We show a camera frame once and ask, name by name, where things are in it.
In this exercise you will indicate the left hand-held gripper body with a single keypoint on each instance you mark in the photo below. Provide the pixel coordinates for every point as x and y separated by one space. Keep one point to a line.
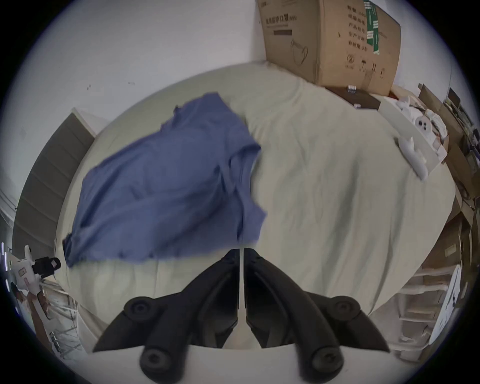
24 272

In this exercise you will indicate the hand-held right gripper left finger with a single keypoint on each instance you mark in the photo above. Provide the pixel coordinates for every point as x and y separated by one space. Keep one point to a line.
176 318

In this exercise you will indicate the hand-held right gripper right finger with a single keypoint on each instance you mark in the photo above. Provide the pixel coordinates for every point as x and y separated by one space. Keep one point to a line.
307 318

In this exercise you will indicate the person's left hand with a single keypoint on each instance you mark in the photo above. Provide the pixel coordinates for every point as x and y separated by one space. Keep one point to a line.
37 305

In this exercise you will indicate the grey padded headboard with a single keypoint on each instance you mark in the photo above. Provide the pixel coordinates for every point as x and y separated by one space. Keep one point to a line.
48 180

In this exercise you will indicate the blue shirt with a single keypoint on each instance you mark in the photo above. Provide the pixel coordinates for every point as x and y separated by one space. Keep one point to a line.
165 183

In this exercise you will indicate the white plastic object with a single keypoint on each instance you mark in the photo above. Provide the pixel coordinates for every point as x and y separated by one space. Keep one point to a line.
414 155

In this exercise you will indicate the white open box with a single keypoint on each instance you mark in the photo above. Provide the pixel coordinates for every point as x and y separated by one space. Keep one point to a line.
412 127

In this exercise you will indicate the dark brown flat box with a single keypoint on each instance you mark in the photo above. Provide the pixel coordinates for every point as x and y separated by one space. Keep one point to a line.
356 99

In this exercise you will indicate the large brown cardboard carton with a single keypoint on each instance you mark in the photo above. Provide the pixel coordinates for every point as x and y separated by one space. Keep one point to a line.
330 37

